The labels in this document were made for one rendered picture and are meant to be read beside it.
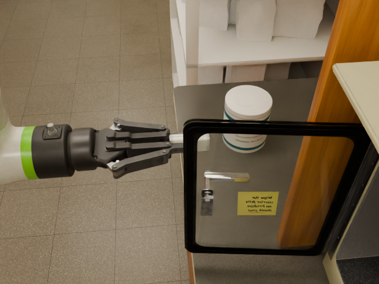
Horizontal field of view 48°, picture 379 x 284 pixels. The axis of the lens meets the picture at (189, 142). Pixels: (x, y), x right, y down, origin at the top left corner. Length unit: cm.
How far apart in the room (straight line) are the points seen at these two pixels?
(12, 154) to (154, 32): 290
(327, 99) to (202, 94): 76
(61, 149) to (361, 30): 49
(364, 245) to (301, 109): 58
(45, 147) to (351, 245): 63
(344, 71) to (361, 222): 37
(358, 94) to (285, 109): 85
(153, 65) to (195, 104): 182
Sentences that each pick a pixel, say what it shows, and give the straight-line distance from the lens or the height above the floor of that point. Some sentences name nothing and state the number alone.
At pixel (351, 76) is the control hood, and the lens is 61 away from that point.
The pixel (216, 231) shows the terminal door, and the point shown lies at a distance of 92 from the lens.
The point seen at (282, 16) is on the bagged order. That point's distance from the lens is 174.
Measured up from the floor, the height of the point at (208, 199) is 121.
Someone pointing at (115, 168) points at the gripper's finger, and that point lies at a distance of 71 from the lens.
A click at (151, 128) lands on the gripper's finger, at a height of 132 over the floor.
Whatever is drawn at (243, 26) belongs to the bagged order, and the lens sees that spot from 170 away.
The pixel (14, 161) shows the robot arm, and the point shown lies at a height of 133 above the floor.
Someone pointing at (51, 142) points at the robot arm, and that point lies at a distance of 73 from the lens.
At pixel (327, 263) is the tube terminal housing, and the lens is 105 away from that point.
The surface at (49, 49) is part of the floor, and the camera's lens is 352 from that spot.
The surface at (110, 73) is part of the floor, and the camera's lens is 315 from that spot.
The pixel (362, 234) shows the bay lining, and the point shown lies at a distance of 94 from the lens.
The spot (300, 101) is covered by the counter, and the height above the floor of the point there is 94.
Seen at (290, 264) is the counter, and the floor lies 94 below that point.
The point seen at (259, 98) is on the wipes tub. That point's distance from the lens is 121.
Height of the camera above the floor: 185
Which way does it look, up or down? 46 degrees down
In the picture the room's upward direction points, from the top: straight up
